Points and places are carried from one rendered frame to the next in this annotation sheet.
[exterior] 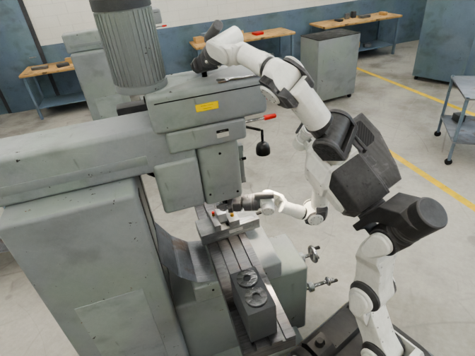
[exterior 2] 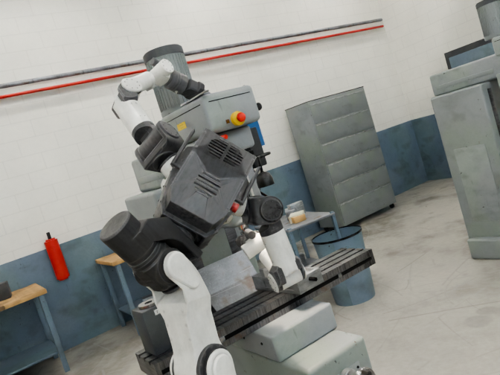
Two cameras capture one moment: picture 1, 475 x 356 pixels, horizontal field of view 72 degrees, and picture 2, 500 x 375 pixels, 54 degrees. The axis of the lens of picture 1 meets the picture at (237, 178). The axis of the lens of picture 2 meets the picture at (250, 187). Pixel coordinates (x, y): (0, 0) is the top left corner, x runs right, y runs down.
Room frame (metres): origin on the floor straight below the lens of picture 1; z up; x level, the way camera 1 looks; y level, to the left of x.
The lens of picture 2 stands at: (0.75, -2.07, 1.64)
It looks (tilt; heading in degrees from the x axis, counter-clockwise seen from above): 5 degrees down; 72
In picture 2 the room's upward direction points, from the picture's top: 17 degrees counter-clockwise
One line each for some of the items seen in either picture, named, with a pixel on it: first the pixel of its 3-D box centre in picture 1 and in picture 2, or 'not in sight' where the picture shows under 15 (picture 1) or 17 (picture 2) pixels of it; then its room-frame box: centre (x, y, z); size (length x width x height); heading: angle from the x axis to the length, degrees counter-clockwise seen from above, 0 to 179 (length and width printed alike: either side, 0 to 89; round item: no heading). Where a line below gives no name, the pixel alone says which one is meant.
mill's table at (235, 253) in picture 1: (230, 248); (267, 303); (1.35, 0.09, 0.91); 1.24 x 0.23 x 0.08; 14
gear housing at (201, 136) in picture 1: (201, 125); (213, 146); (1.34, 0.13, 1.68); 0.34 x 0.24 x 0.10; 104
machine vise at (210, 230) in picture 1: (227, 221); (285, 274); (1.47, 0.09, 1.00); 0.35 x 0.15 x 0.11; 107
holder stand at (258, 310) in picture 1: (253, 301); (166, 319); (0.88, -0.01, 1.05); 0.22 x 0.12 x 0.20; 17
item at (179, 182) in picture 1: (177, 173); not in sight; (1.31, 0.28, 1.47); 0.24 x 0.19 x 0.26; 14
